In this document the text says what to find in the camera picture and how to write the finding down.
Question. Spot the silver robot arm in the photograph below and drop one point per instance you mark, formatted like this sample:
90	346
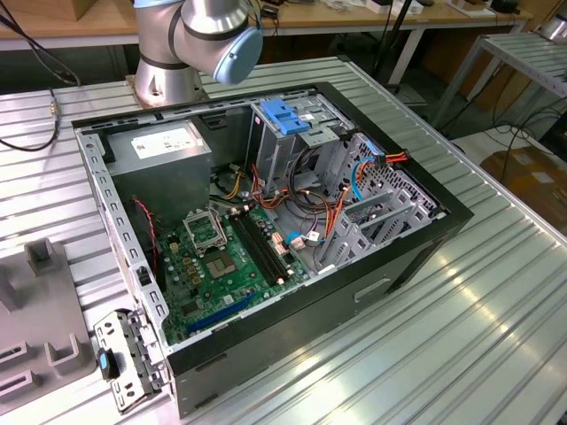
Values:
204	26

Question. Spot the grey metal disk bay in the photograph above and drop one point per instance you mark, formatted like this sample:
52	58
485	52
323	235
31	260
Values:
354	234

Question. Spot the black RAM slot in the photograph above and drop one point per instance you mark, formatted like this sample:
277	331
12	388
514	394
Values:
267	243
255	248

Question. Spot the grey optical drive cage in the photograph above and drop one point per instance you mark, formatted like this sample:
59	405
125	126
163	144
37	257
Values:
274	150

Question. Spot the CPU socket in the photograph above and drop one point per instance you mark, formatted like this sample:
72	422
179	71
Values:
206	230

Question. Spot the brown square chipset chip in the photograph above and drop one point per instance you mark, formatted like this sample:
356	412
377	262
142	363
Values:
220	265

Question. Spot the green motherboard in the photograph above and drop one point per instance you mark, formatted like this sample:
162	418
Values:
221	288

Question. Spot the blue plastic drive latch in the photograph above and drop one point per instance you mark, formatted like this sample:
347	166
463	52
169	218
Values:
279	115

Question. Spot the blue expansion slot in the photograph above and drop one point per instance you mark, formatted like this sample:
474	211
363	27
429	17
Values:
221	312

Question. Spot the black PC case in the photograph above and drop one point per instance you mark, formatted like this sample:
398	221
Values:
310	332

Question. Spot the grey power supply unit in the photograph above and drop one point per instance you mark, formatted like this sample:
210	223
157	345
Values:
159	186

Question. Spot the large brown cardboard box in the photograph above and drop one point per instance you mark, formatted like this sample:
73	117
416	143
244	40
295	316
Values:
531	177

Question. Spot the grey parts rack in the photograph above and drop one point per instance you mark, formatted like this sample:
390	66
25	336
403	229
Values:
44	310

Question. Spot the metal slat side table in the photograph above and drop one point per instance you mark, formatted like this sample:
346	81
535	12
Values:
522	57

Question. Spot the wooden desk white legs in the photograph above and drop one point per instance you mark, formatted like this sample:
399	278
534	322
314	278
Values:
44	22

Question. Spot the silver metal cylinder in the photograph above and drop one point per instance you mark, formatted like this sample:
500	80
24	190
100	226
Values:
553	30

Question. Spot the metal expansion slot bracket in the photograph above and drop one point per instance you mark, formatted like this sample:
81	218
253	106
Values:
133	350

